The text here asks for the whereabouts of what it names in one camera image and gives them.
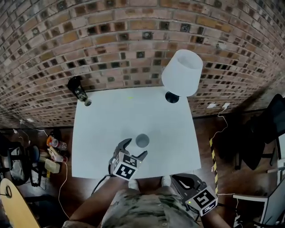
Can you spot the cream plastic jerrycan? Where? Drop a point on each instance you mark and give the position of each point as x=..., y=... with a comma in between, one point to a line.
x=52, y=165

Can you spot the white table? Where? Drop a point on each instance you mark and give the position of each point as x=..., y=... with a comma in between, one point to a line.
x=133, y=115

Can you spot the orange capped plastic bottle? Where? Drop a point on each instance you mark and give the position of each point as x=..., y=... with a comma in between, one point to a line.
x=55, y=142

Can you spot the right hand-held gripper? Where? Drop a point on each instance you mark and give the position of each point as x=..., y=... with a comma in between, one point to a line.
x=201, y=200

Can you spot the yellow wooden board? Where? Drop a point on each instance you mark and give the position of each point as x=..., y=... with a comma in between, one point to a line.
x=13, y=211

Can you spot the grey backpack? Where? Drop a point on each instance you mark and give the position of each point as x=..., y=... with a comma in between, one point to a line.
x=17, y=167

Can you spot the white side desk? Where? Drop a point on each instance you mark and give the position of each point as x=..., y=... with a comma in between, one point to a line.
x=249, y=197

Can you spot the person's left forearm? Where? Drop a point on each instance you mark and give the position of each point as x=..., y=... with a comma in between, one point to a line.
x=95, y=200

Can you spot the yellow black hazard tape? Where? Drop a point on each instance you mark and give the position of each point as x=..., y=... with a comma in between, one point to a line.
x=213, y=155

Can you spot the white cup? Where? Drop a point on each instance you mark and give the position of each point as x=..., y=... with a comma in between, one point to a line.
x=142, y=140

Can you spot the white wall outlet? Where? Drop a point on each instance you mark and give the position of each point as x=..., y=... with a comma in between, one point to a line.
x=226, y=105
x=211, y=105

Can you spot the white bottle red cap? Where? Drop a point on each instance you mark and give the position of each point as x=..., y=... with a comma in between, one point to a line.
x=56, y=155

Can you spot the black patterned vase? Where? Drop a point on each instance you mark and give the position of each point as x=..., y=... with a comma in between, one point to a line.
x=78, y=89

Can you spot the camouflage shirt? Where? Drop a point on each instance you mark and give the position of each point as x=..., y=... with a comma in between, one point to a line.
x=144, y=211

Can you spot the black office chair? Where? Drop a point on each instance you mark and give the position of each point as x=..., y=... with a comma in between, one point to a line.
x=262, y=133

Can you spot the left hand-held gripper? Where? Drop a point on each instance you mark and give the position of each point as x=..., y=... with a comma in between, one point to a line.
x=124, y=165

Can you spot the person's right forearm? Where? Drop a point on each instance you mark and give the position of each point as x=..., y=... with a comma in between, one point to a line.
x=216, y=221

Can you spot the white shoe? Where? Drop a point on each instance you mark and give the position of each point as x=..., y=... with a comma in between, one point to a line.
x=166, y=180

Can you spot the white shade table lamp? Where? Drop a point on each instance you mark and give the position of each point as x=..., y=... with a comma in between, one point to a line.
x=181, y=71

